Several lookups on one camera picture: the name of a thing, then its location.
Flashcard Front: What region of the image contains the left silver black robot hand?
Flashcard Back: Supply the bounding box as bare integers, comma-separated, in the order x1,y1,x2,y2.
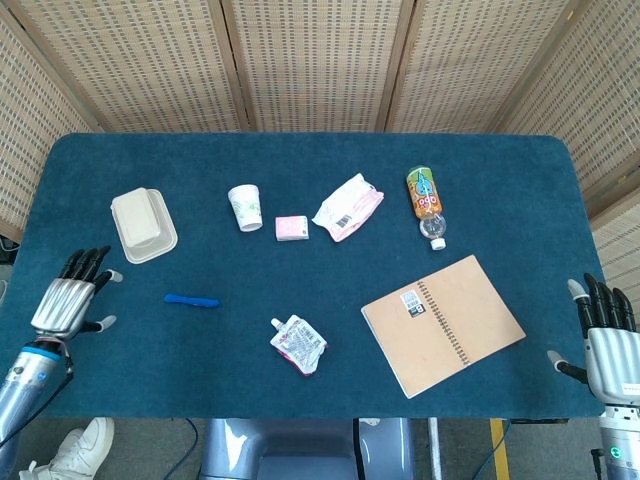
30,245,124,343

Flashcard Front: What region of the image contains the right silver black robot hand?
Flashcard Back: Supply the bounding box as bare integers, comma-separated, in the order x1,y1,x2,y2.
546,272,640,406

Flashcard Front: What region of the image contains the blue toothbrush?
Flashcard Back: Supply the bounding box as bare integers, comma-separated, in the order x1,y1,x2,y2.
163,292,221,310

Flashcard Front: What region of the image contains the beige takeaway food box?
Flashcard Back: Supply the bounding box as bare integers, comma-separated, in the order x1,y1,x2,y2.
110,186,180,265

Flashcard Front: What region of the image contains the white sneaker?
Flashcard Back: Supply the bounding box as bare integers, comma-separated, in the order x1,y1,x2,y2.
18,417,116,480

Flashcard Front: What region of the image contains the yellow floor tape strip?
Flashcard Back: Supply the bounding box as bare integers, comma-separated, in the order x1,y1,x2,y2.
489,418,511,480

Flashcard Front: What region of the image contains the brown spiral notebook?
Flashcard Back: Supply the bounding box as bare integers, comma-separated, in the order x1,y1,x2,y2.
360,254,528,400

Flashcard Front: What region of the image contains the bamboo folding screen panel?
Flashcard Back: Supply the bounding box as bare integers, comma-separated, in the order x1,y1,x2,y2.
9,0,251,134
0,9,104,241
499,0,640,331
384,0,586,134
222,0,416,134

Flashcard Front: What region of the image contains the white pole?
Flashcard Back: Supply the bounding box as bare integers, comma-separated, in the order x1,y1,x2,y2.
427,418,444,480

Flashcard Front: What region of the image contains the white paper cup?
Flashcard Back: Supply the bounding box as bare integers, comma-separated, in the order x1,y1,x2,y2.
227,184,264,233

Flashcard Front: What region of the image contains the crumpled white spout pouch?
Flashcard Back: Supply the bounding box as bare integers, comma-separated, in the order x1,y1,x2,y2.
269,314,329,377

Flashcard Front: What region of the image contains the small pink tissue pack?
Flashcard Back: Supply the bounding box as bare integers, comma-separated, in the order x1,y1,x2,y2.
274,214,310,243

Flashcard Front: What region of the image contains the orange label drink bottle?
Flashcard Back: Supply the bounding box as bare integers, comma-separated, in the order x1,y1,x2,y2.
405,166,448,251

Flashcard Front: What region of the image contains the grey blue robot torso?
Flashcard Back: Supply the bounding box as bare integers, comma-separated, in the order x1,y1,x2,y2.
198,417,416,480

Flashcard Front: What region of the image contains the blue felt table cover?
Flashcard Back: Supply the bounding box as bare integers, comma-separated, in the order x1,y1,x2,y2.
0,132,626,421

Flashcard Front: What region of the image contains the pink white wet wipes pack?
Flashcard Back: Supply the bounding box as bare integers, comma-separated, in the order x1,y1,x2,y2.
311,172,386,244

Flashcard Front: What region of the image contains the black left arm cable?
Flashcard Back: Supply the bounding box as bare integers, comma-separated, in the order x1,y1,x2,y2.
0,344,75,446

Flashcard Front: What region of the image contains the blue floor cable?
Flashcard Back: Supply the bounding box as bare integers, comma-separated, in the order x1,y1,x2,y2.
184,417,202,466

